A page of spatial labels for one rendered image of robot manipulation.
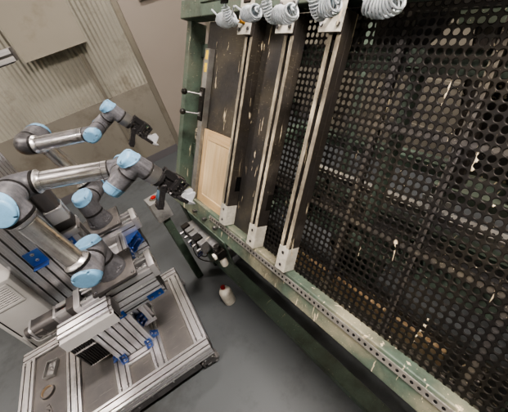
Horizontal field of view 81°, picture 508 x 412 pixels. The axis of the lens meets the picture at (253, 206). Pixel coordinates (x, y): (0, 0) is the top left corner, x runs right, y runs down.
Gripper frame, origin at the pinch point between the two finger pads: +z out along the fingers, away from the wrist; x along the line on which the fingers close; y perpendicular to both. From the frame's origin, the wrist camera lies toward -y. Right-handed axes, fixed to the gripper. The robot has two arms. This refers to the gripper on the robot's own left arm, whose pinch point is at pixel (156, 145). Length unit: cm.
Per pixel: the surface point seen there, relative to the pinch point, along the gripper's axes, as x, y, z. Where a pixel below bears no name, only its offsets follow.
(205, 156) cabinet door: -3.6, 12.8, 28.5
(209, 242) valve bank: -31, -29, 54
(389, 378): -152, 0, 58
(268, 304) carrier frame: -58, -41, 111
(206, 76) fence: 6, 51, 1
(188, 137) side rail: 26.7, 14.0, 24.8
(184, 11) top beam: 33, 73, -24
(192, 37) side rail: 32, 66, -12
